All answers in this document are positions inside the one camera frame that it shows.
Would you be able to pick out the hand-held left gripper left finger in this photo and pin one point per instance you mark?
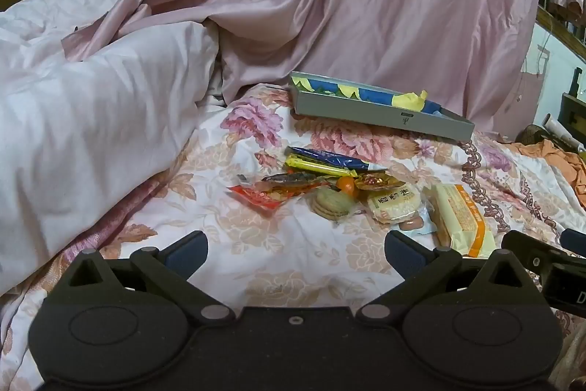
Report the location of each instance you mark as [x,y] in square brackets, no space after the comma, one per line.
[185,256]

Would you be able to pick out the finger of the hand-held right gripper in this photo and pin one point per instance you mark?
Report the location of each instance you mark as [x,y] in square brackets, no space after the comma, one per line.
[526,249]
[574,236]

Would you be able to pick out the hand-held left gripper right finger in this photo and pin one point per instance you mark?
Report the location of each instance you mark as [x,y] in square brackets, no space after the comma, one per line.
[405,256]

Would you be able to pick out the pink sausage snack packet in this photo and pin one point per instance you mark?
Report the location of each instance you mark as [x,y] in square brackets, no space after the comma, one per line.
[414,224]

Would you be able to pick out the white round rice cracker packet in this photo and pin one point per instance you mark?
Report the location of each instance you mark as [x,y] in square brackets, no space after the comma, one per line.
[396,201]

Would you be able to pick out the yellow orange cake packet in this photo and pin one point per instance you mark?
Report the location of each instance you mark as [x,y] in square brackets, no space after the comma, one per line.
[462,217]

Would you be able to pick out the golden candy packet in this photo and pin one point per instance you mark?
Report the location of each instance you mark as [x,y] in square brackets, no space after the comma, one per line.
[377,180]

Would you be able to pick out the round biscuits clear packet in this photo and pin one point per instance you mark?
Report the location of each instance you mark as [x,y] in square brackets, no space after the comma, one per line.
[332,204]

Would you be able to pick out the red snack packet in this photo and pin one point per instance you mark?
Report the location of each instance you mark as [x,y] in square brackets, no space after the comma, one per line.
[254,196]

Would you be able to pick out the small orange fruit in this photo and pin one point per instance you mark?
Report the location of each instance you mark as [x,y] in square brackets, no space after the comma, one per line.
[346,185]

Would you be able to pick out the long dark blue snack packet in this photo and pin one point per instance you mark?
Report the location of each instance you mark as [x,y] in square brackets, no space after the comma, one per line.
[329,157]

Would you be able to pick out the long yellow snack packet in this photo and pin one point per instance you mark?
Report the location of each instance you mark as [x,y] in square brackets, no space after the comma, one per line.
[316,167]

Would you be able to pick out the clear packet brown snack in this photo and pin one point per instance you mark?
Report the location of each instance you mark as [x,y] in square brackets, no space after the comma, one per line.
[288,180]

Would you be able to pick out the grey box blue yellow lining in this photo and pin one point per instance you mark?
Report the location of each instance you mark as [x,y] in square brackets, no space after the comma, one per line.
[366,114]

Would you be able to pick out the orange cloth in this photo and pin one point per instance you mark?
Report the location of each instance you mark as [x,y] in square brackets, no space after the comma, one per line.
[556,162]

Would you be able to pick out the rolled white paper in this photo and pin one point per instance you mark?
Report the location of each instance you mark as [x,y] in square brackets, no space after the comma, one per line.
[559,130]

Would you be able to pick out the dark wooden furniture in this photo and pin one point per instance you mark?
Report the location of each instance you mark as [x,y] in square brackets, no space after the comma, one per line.
[574,102]

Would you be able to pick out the white quilt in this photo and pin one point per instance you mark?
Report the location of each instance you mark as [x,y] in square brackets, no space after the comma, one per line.
[91,120]

